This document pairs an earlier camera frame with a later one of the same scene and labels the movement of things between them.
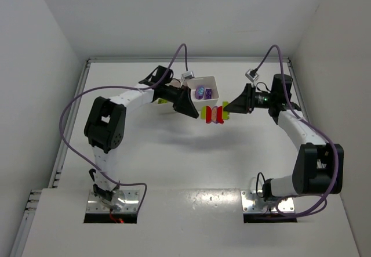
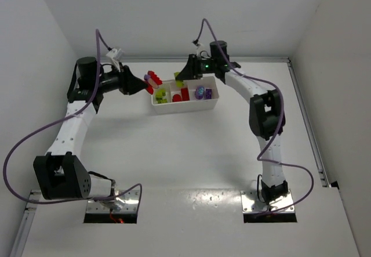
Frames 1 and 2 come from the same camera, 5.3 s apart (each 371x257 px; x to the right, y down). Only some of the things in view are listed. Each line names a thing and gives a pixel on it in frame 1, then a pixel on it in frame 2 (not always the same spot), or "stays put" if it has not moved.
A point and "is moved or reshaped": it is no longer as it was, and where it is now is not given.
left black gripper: (179, 101) to (126, 80)
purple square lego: (208, 93) stays put
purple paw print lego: (199, 92) stays put
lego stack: (215, 114) is moved or reshaped
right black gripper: (249, 98) to (195, 67)
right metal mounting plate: (251, 202) stays put
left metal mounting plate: (132, 202) stays put
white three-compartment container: (204, 91) stays put
